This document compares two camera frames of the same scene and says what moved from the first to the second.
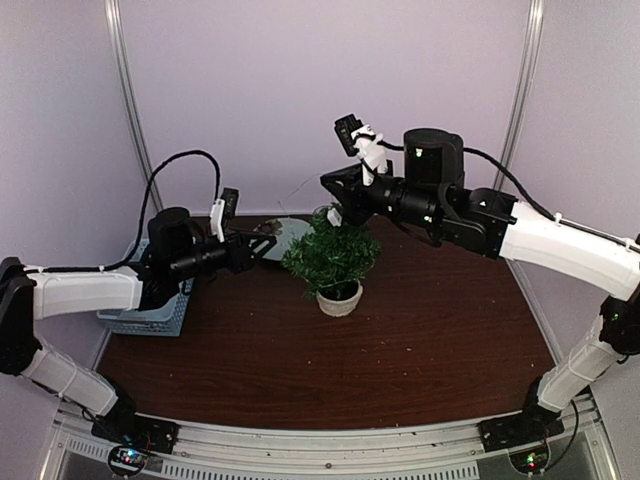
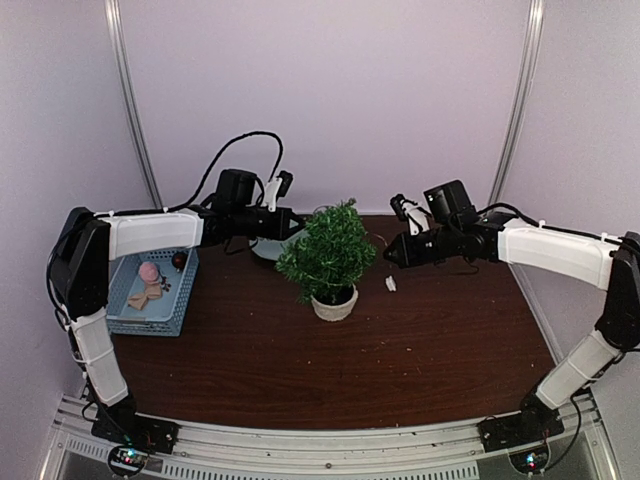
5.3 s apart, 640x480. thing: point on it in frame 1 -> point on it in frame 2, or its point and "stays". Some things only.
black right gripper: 349,194 -> 407,260
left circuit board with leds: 128,459 stays
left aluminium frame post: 131,98 stays
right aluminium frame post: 523,90 stays
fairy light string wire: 299,188 -> 378,237
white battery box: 334,217 -> 390,283
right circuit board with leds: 530,460 stays
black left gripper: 239,257 -> 280,231
